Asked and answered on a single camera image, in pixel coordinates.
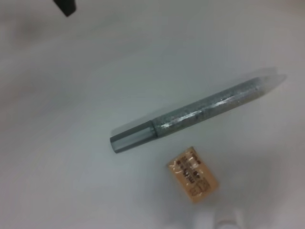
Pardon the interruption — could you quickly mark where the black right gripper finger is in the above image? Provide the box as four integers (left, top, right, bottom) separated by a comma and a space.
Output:
52, 0, 78, 18

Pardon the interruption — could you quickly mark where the small tan eraser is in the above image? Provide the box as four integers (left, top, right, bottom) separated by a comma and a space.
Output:
166, 146, 219, 203

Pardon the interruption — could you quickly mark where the grey glitter pen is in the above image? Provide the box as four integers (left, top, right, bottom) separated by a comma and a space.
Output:
109, 73, 288, 155

